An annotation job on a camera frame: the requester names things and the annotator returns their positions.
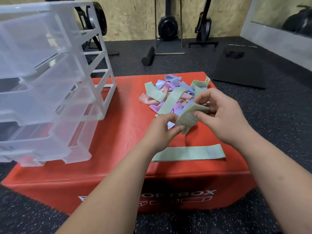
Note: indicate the person's right hand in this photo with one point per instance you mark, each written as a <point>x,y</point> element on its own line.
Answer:
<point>226,116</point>

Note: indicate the person's left hand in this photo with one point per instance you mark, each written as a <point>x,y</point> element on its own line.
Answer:
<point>156,138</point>

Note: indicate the pile of mixed resistance bands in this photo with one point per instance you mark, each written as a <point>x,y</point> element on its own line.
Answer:
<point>158,105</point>

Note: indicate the stack of green bands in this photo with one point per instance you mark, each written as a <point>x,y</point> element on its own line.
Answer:
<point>190,153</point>

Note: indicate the translucent plastic drawer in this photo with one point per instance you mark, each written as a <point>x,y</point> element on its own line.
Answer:
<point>44,99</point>
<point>36,148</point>
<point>31,38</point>
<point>80,153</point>

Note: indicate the clear plastic drawer unit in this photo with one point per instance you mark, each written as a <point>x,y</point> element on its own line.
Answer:
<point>36,7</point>

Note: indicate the person's right forearm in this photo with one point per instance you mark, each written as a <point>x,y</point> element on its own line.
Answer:
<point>280,182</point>

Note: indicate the person's left forearm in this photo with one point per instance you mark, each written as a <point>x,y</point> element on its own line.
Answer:
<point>107,197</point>

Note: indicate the red soft plyo box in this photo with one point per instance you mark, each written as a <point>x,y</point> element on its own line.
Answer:
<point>122,134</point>

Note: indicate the black exercise mat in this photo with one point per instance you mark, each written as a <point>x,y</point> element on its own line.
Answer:
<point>239,70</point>

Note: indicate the black foam roller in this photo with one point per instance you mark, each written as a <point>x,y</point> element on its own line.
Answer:
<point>148,56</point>

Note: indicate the black upright rowing machine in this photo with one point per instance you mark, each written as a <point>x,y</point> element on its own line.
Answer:
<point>204,27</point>

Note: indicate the black ski machine with stand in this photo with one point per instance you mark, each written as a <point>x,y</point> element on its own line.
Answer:
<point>167,27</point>

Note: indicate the wall mirror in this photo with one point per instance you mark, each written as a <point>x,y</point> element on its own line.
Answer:
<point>270,9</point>

